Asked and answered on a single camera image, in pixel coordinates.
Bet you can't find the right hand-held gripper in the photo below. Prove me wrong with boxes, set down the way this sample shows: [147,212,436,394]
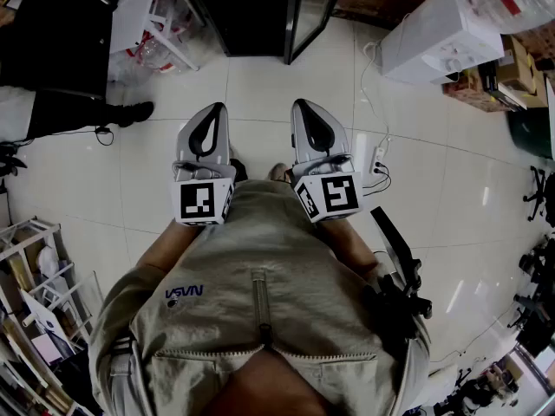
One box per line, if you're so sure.
[290,98,365,224]

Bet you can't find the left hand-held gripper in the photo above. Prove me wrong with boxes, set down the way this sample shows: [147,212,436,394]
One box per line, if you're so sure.
[171,101,238,227]

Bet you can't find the person's right forearm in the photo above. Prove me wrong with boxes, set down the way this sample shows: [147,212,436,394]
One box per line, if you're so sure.
[318,217,381,276]

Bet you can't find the person's left forearm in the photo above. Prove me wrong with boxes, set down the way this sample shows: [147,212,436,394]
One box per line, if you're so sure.
[133,221,201,276]

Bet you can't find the black cabinet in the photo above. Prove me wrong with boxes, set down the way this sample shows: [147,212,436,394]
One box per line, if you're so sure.
[173,0,304,58]
[0,0,119,100]

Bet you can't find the person's left shoe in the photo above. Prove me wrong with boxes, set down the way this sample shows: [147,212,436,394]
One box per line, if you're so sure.
[229,158,249,182]

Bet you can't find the person's shoe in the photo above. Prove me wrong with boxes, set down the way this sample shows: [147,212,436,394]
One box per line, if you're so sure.
[115,101,155,129]
[229,158,249,182]
[268,162,291,184]

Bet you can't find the person's right shoe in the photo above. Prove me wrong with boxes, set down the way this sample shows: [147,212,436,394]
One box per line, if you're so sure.
[268,162,291,184]

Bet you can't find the white power strip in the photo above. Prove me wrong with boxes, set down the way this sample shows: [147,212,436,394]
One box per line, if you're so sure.
[368,145,388,175]

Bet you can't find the clear plastic bags red print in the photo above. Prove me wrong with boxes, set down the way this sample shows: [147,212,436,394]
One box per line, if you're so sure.
[107,27,197,76]

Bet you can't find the person's torso in beige shirt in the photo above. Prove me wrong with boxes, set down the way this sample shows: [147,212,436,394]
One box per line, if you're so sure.
[88,179,433,416]

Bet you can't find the white water dispenser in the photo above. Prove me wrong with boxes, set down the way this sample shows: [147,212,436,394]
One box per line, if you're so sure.
[380,0,506,87]

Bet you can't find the low brown cardboard box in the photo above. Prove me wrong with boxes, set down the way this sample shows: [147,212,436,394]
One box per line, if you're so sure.
[441,66,513,113]

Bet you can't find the dark green bin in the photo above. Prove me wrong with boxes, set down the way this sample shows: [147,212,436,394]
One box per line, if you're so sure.
[506,105,555,160]

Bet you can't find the large brown cardboard box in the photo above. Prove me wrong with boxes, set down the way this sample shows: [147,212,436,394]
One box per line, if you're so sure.
[495,35,549,108]

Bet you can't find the black office chair base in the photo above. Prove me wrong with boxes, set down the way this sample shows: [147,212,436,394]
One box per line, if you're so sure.
[522,166,551,224]

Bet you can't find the white metal shelf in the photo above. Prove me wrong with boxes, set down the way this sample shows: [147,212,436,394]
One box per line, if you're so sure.
[0,216,106,416]

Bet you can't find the clear water jug red label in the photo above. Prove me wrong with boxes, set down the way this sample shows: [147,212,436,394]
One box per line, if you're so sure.
[465,0,555,36]

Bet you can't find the black equipment pile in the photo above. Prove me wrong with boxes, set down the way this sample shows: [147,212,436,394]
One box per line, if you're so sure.
[511,231,555,357]

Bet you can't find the white dispenser cable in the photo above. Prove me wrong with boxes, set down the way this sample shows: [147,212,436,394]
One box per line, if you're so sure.
[358,13,392,147]

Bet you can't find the black plugged cables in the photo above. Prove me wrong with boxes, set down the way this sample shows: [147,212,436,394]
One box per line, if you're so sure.
[362,161,392,197]

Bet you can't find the thin black floor cable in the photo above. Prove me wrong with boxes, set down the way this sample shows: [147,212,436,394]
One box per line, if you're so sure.
[0,124,116,147]

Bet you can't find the white frame rack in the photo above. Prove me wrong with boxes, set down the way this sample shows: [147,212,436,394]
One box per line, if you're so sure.
[113,0,205,72]

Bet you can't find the black bracket device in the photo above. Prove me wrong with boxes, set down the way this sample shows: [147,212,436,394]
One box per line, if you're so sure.
[362,205,434,342]

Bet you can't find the long black floor cable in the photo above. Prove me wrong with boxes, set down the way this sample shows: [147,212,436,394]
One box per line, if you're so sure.
[428,308,524,364]

